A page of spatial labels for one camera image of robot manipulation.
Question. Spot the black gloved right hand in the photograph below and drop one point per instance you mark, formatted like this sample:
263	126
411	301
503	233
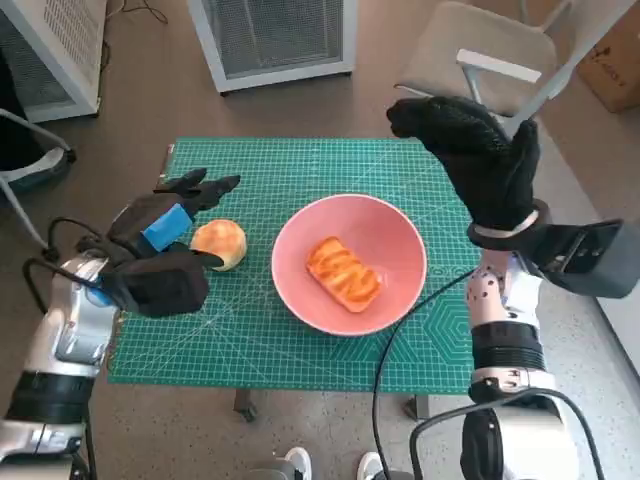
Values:
495	175

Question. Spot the black left hand blue tape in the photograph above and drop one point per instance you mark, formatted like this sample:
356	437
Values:
140	225

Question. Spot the round bread bun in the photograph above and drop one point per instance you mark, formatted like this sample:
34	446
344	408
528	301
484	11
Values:
222	240

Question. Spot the pink bowl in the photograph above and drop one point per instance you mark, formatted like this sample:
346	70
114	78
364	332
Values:
390	240

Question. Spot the rectangular glazed pastry bread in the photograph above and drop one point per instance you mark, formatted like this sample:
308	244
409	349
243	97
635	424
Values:
345	275

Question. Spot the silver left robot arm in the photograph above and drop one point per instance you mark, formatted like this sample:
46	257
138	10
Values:
75	325

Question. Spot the grey office chair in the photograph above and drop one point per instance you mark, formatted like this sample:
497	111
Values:
35	165

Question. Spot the beige office chair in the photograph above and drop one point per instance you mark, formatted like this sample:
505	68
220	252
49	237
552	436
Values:
475	35

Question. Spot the green cutting mat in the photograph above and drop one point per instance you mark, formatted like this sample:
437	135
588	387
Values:
250	340

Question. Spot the cardboard box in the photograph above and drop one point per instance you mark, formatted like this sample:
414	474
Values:
617	70

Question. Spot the white perforated cabinet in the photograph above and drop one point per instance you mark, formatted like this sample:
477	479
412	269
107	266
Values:
280	35
65	45

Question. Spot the dark table leg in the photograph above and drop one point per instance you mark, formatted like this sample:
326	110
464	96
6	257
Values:
245	405
419	406

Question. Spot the person's foot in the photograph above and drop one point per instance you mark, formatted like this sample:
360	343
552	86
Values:
297	462
371	466

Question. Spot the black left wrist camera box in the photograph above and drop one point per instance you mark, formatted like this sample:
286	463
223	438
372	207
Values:
160	290

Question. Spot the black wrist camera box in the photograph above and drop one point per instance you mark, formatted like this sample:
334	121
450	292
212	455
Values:
605	270
160	290

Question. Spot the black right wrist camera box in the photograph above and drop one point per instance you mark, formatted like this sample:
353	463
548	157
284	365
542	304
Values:
605	270

